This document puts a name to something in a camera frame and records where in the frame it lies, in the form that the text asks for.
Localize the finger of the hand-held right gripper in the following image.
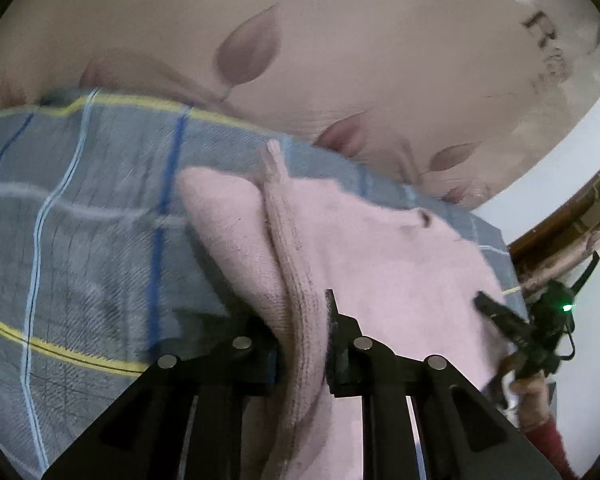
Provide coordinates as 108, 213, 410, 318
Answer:
472, 291, 531, 343

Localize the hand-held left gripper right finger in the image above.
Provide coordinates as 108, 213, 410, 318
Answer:
324, 288, 563, 480

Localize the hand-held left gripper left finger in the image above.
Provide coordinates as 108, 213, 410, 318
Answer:
42, 317, 282, 480

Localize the pink knitted sweater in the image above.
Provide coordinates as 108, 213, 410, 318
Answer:
177, 140, 523, 480

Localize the person's red sleeved right forearm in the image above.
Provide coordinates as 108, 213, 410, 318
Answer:
521, 410, 583, 480

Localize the person's right hand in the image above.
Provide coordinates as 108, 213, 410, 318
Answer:
509, 371, 552, 431

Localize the blue plaid cloth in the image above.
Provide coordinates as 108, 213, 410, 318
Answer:
0, 87, 528, 480

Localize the beige leaf print curtain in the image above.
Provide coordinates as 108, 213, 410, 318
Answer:
0, 0, 600, 211

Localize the brown wooden door frame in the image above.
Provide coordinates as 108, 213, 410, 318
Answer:
507, 152, 600, 293

